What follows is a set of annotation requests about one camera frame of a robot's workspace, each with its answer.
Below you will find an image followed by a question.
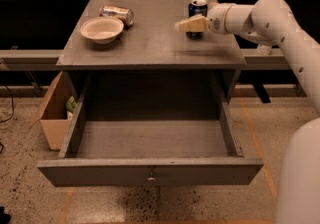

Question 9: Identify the metal drawer knob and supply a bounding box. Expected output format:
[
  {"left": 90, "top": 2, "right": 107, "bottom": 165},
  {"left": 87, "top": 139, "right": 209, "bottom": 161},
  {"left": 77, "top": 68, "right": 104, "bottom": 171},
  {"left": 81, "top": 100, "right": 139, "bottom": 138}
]
[{"left": 147, "top": 176, "right": 156, "bottom": 183}]

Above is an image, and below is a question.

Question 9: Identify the black cable on floor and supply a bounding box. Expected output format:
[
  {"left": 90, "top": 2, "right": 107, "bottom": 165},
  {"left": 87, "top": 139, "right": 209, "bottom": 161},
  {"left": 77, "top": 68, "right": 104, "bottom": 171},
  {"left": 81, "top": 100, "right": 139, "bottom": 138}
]
[{"left": 0, "top": 84, "right": 15, "bottom": 154}]

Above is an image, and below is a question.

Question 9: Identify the cardboard box on floor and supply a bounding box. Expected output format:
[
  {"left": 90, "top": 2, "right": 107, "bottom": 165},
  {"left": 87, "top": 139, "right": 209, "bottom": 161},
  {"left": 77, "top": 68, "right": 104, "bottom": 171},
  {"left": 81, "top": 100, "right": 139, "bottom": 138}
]
[{"left": 30, "top": 72, "right": 78, "bottom": 150}]

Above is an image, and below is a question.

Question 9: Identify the white paper bowl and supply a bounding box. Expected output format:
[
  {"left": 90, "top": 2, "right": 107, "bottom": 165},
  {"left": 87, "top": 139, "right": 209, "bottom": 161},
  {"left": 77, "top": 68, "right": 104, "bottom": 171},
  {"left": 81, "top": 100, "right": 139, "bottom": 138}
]
[{"left": 80, "top": 17, "right": 124, "bottom": 44}]

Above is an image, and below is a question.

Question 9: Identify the silver can lying down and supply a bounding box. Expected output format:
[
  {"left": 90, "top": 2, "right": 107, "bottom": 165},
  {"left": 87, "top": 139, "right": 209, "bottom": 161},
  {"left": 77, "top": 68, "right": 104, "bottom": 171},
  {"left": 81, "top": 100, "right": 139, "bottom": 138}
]
[{"left": 99, "top": 5, "right": 134, "bottom": 27}]

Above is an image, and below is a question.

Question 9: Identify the open grey top drawer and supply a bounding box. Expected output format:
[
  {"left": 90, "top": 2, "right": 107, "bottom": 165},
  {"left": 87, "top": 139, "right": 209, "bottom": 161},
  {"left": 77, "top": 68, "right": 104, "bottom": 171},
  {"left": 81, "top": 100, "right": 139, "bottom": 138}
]
[{"left": 38, "top": 81, "right": 263, "bottom": 187}]

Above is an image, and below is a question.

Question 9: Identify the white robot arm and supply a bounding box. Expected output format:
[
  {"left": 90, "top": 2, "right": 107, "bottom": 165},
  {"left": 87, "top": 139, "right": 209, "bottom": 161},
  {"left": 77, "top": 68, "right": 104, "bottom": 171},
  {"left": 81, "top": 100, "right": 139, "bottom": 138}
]
[{"left": 175, "top": 0, "right": 320, "bottom": 224}]

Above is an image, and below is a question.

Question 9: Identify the blue pepsi can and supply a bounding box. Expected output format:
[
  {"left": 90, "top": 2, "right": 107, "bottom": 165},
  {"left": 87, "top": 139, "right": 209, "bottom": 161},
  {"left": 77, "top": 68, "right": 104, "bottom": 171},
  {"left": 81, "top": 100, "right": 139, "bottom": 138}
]
[{"left": 186, "top": 0, "right": 208, "bottom": 39}]

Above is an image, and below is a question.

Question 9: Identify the grey wooden cabinet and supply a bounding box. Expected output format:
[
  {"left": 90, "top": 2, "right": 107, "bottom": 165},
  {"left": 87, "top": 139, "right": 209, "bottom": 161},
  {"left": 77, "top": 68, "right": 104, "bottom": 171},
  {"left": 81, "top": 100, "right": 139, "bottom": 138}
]
[{"left": 56, "top": 0, "right": 247, "bottom": 122}]

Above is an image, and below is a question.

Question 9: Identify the green item in box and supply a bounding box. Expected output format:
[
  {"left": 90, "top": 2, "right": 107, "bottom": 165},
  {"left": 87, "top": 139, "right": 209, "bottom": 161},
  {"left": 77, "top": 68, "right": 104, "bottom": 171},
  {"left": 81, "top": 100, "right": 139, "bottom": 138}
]
[{"left": 65, "top": 96, "right": 77, "bottom": 113}]

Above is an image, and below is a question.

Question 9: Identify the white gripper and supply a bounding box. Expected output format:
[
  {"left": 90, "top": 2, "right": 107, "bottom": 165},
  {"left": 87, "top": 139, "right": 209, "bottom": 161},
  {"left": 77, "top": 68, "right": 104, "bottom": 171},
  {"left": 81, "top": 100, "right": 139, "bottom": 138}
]
[{"left": 174, "top": 2, "right": 233, "bottom": 34}]

